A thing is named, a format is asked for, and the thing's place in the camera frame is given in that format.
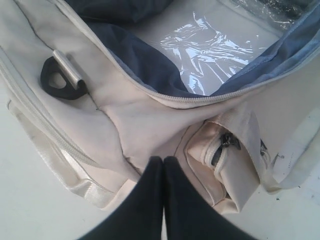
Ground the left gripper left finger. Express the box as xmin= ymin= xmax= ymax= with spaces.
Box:
xmin=81 ymin=156 xmax=163 ymax=240

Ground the beige duffel bag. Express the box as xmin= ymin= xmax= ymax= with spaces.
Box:
xmin=0 ymin=0 xmax=320 ymax=214

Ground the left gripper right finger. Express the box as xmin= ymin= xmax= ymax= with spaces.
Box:
xmin=163 ymin=156 xmax=245 ymax=240

